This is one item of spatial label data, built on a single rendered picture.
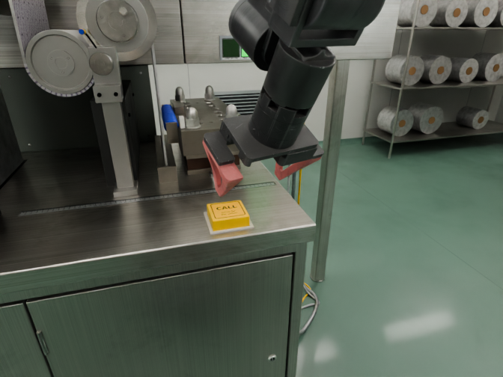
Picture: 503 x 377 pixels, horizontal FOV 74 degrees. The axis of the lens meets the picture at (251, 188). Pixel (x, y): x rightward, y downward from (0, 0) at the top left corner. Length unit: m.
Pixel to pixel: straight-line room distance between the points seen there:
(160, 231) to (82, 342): 0.26
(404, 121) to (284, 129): 3.68
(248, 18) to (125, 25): 0.42
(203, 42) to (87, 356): 0.88
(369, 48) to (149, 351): 1.15
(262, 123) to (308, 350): 1.33
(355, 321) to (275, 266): 1.09
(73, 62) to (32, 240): 0.35
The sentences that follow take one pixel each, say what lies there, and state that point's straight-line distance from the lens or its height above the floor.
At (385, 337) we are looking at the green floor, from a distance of 1.73.
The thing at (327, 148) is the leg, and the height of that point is 0.76.
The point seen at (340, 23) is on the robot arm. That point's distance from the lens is 0.31.
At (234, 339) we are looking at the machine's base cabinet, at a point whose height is 0.61.
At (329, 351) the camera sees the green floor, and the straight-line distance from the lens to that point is 1.61.
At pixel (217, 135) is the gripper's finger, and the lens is 0.39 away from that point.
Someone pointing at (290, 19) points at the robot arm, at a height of 1.24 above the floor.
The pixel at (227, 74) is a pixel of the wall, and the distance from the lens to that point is 3.54.
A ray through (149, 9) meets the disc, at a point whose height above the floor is 1.27.
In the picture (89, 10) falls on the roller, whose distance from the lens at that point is 0.78.
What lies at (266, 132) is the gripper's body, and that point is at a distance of 0.36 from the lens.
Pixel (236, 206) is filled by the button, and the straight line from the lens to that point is 0.65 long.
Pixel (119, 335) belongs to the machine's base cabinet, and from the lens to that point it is 0.75.
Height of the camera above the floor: 1.23
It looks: 25 degrees down
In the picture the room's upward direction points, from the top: straight up
